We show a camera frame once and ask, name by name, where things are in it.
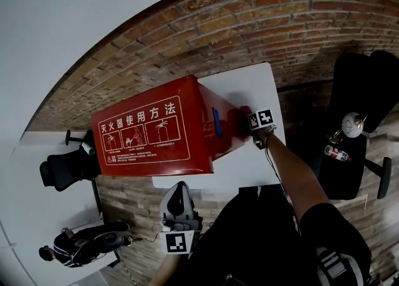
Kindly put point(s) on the person's left forearm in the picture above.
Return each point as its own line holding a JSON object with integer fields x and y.
{"x": 170, "y": 270}

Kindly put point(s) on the black round helmet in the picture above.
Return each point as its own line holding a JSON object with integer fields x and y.
{"x": 108, "y": 241}

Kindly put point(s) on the white globe lamp gold stand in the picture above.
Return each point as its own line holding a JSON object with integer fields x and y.
{"x": 352, "y": 126}

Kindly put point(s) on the person's right forearm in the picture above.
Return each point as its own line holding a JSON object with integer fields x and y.
{"x": 296, "y": 175}

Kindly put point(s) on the red fire extinguisher box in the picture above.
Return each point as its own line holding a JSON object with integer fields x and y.
{"x": 140, "y": 132}

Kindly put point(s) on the black mesh office chair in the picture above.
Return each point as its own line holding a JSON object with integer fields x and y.
{"x": 59, "y": 169}

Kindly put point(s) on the clear plastic bottle red label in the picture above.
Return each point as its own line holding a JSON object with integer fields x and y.
{"x": 336, "y": 153}

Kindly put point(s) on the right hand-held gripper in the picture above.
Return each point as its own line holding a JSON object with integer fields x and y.
{"x": 260, "y": 119}

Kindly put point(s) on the white desk black leg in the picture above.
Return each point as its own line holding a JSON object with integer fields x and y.
{"x": 22, "y": 210}

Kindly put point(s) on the white bottle green cap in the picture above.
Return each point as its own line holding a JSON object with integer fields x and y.
{"x": 88, "y": 148}

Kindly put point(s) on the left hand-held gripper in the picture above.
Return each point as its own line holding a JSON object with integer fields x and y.
{"x": 176, "y": 242}

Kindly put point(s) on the person's black clothing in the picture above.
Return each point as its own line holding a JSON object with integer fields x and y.
{"x": 255, "y": 241}

